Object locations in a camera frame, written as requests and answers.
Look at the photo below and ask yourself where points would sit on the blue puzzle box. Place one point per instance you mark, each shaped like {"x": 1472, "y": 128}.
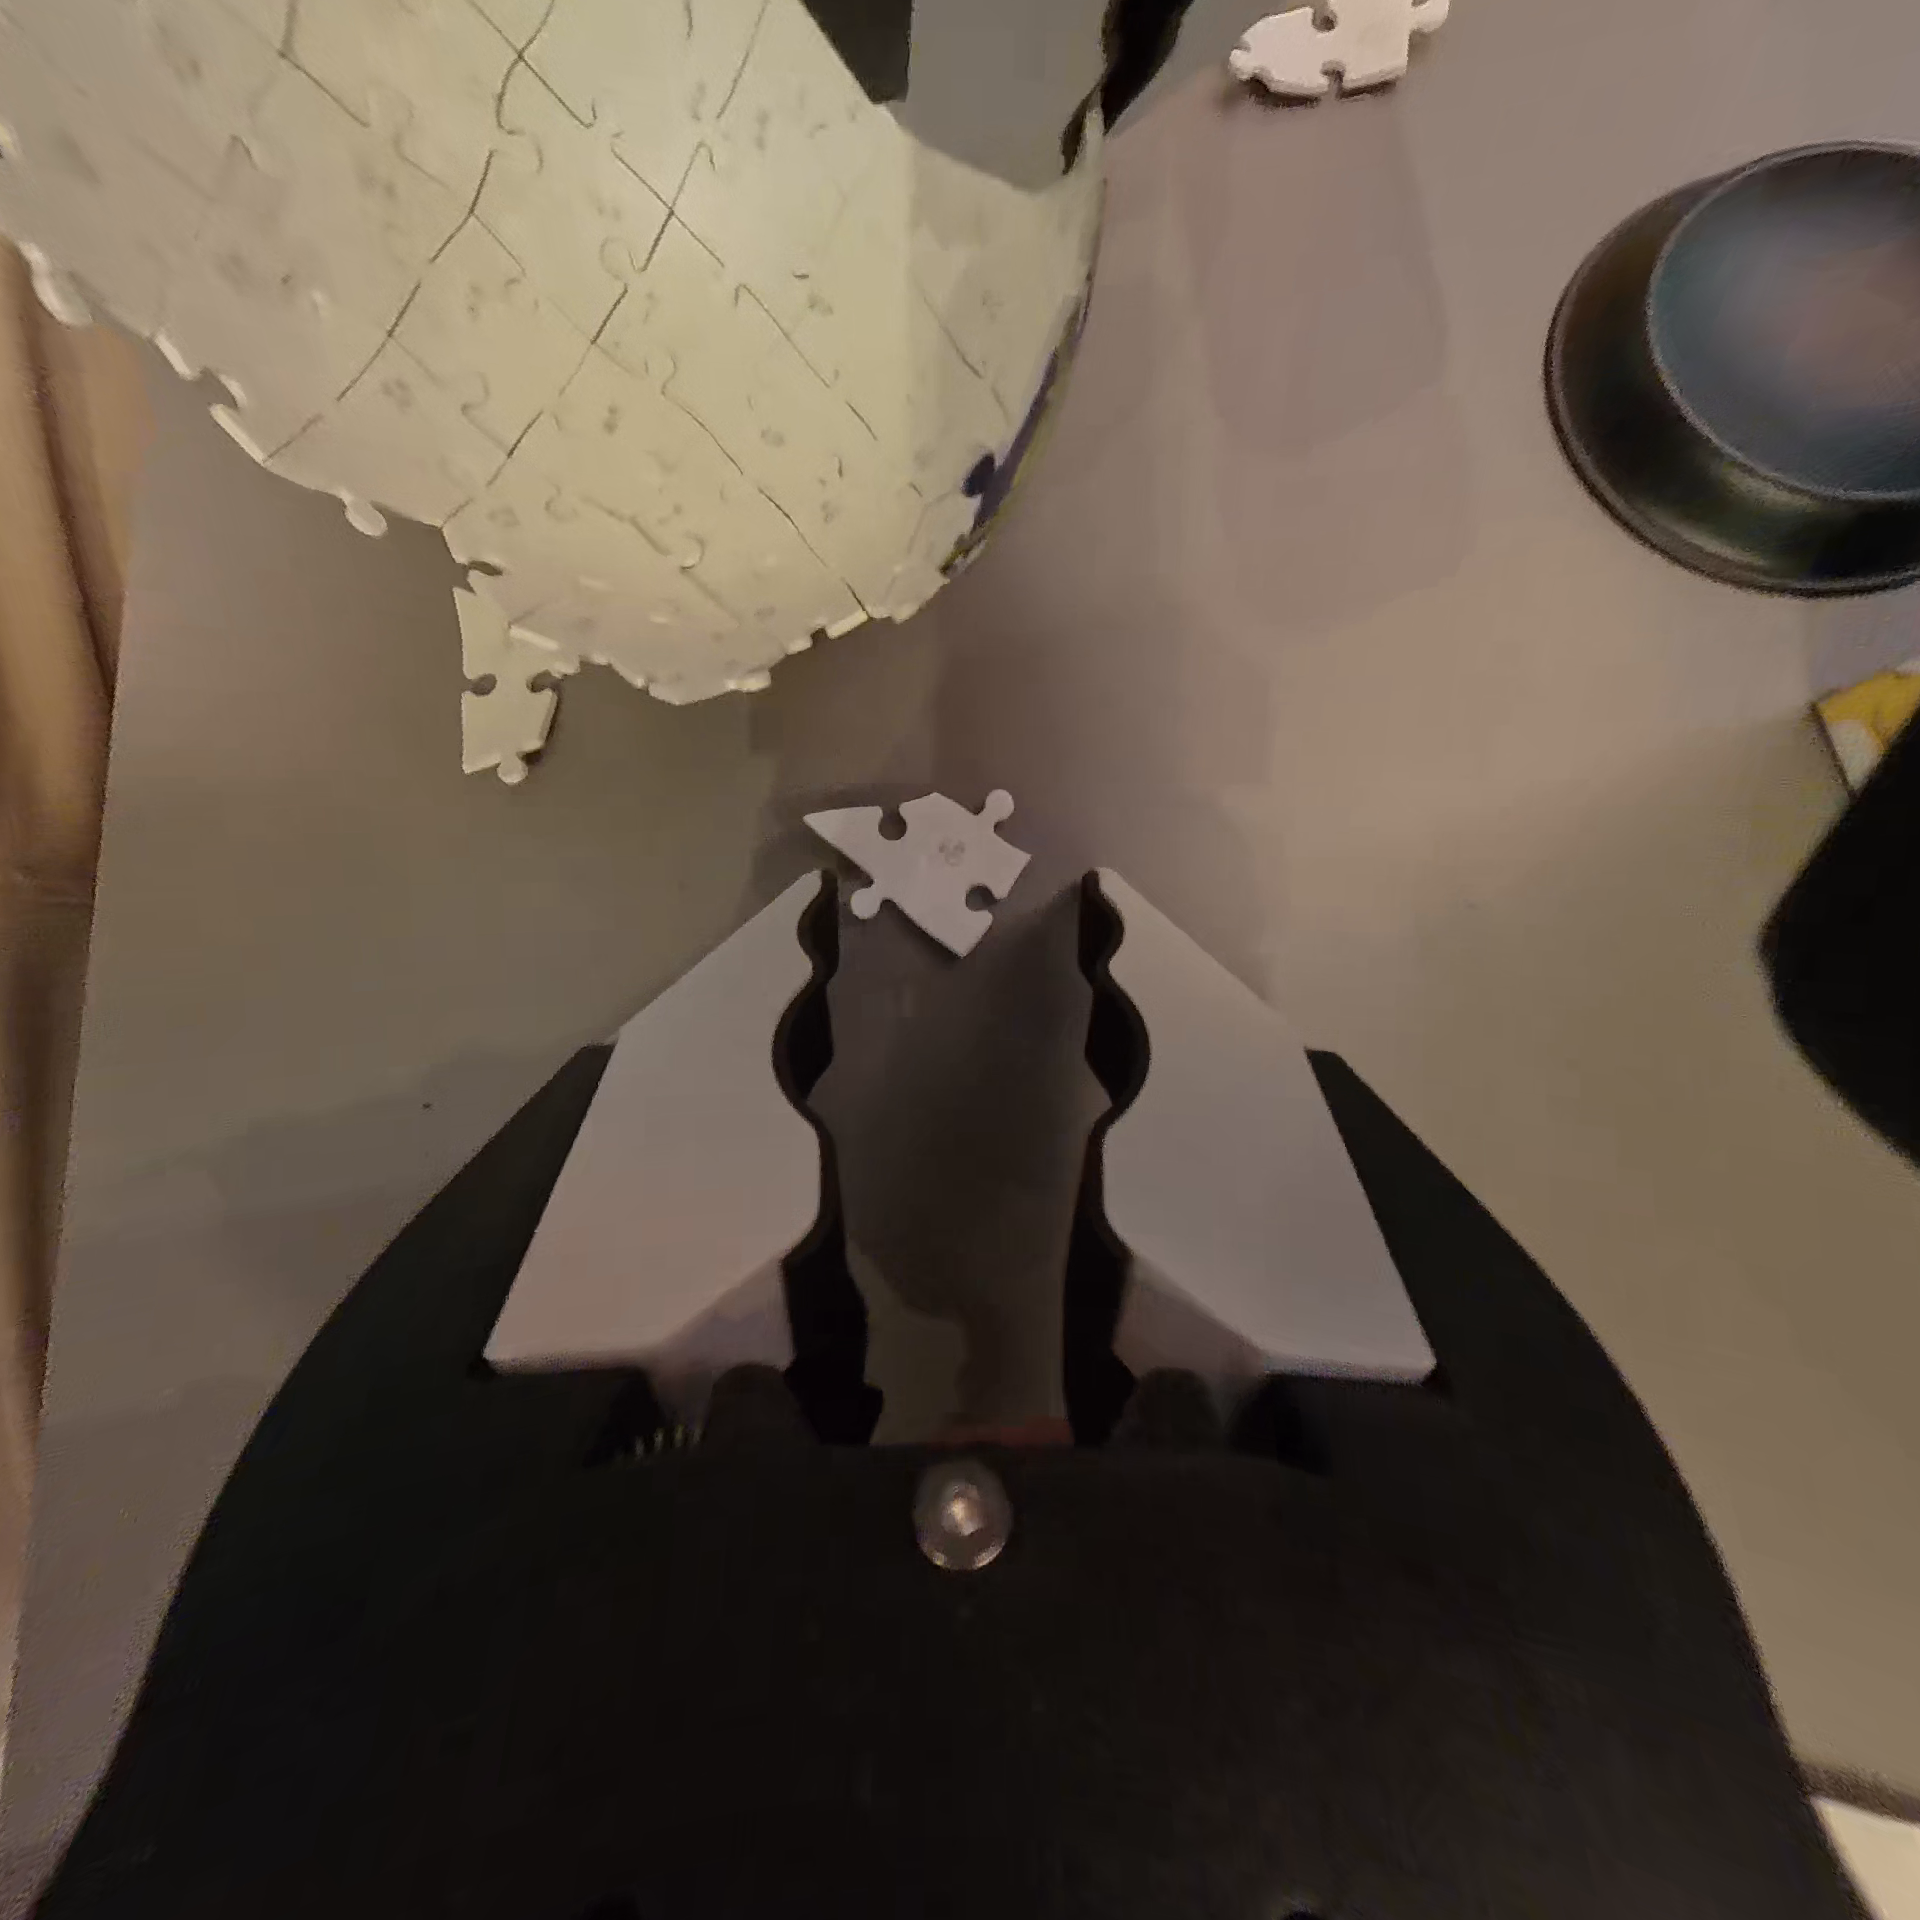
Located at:
{"x": 1878, "y": 725}

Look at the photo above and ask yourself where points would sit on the black round puzzle stand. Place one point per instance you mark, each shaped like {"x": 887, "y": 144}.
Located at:
{"x": 1752, "y": 375}

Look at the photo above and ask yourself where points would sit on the black rounded object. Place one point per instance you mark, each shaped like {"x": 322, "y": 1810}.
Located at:
{"x": 1859, "y": 963}

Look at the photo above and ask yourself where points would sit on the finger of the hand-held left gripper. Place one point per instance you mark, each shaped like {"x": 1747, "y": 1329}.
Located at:
{"x": 1004, "y": 76}

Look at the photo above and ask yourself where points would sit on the person's beige trousers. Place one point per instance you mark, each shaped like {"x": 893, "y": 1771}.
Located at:
{"x": 52, "y": 676}

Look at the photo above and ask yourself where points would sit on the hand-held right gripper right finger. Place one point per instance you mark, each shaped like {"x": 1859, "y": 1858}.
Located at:
{"x": 1265, "y": 1202}

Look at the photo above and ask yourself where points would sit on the joined white puzzle piece pair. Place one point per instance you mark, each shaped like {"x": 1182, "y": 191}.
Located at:
{"x": 498, "y": 710}
{"x": 1335, "y": 47}

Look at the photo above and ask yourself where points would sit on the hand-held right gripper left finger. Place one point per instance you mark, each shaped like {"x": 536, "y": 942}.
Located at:
{"x": 663, "y": 1202}

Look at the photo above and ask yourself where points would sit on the white instruction sheet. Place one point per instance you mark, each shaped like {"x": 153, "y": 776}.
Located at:
{"x": 1878, "y": 1858}

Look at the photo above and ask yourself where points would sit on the partly built puzzle ball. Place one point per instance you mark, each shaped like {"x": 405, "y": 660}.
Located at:
{"x": 528, "y": 298}

